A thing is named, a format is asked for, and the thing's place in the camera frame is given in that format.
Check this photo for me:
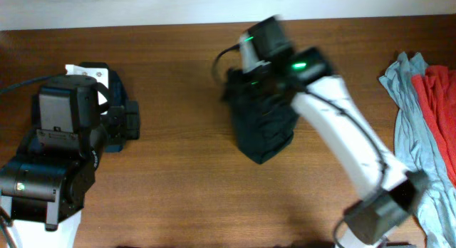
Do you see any dark green t-shirt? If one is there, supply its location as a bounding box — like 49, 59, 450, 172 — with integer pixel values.
225, 91, 299, 165

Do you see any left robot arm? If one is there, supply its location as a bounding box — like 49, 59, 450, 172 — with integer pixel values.
1, 75, 140, 247

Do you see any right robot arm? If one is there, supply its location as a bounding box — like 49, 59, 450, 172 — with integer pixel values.
222, 17, 429, 247

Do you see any folded navy blue garment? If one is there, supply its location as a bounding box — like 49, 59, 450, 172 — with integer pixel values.
101, 69, 128, 153

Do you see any light blue-grey garment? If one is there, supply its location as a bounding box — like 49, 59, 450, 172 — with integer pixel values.
379, 52, 455, 248

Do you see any red garment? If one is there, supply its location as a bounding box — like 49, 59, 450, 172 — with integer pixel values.
411, 65, 455, 184

